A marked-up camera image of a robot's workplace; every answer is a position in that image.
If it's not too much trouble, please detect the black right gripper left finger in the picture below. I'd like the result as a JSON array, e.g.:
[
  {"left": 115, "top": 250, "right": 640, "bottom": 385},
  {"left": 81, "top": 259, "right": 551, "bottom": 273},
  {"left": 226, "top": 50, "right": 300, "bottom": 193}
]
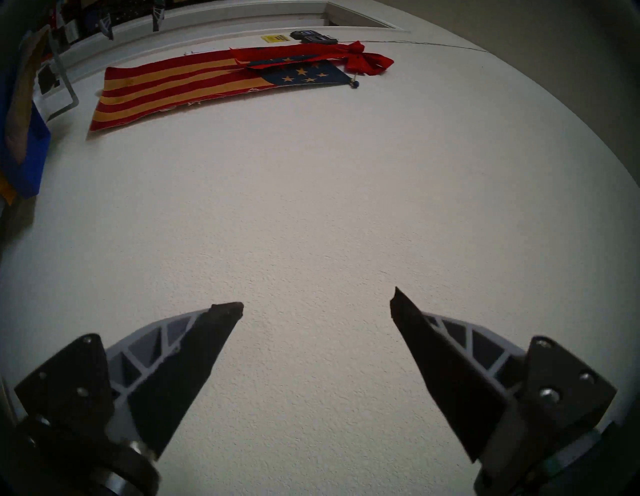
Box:
[{"left": 14, "top": 301, "right": 245, "bottom": 458}]

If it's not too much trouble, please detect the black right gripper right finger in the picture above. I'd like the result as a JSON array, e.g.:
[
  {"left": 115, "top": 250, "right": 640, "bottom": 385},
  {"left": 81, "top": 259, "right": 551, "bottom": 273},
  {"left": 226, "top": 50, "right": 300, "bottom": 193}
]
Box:
[{"left": 391, "top": 287, "right": 617, "bottom": 463}]

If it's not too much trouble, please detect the beige scalloped shoe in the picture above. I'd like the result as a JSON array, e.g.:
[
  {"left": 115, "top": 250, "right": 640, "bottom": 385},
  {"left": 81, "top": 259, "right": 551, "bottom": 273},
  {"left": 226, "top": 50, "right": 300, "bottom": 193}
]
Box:
[{"left": 6, "top": 29, "right": 40, "bottom": 167}]

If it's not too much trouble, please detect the blue shoe box lid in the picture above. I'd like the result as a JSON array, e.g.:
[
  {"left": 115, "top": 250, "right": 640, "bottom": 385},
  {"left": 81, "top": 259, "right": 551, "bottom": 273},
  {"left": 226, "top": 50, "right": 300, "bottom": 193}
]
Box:
[{"left": 0, "top": 60, "right": 52, "bottom": 199}]

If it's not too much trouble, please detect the red yellow striped flag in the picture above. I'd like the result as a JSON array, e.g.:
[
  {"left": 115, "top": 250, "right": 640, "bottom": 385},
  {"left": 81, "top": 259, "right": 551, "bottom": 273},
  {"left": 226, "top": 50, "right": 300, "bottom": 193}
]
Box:
[{"left": 89, "top": 48, "right": 353, "bottom": 133}]

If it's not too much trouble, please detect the orange cloth bag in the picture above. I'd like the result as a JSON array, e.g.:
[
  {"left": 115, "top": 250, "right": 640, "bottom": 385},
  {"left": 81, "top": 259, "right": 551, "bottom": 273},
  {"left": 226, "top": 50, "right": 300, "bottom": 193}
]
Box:
[{"left": 0, "top": 172, "right": 19, "bottom": 207}]

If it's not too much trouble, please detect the red ribbon bow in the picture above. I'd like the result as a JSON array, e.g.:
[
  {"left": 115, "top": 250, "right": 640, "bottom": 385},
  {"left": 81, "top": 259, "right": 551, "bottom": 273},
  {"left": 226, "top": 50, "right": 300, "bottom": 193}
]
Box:
[{"left": 230, "top": 41, "right": 395, "bottom": 76}]

